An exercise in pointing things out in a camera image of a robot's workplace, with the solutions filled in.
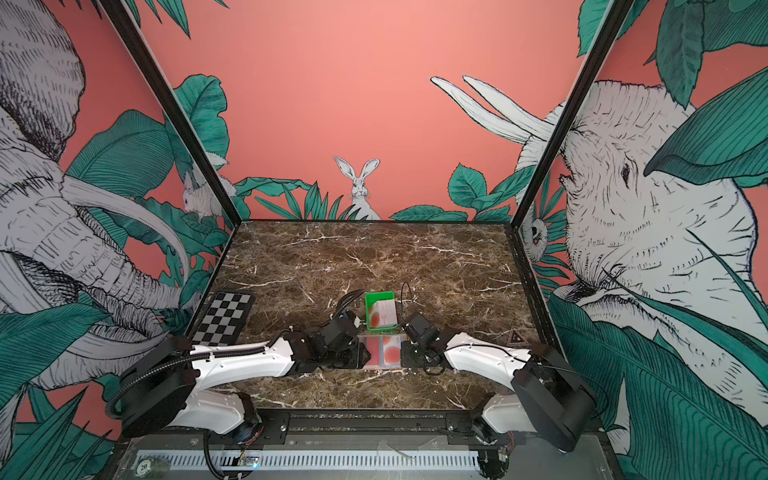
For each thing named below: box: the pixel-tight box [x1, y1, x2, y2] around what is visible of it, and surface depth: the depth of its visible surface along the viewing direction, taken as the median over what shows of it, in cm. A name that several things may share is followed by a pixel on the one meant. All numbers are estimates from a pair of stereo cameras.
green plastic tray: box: [365, 291, 398, 331], surface depth 94 cm
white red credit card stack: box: [370, 300, 397, 328], surface depth 94 cm
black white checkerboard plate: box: [190, 290, 255, 347], surface depth 92 cm
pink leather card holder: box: [357, 334, 407, 369], surface depth 88 cm
